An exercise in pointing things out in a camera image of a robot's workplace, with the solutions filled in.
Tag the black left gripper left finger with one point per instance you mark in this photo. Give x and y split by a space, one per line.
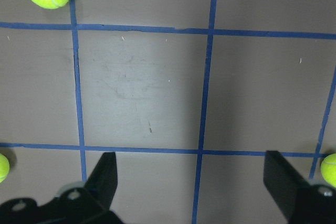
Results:
89 203

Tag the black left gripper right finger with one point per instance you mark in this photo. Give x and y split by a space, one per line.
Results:
300 200

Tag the centre Head tennis ball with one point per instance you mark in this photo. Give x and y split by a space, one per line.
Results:
328 169

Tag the tennis ball under left gripper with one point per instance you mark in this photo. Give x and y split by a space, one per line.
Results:
4 167

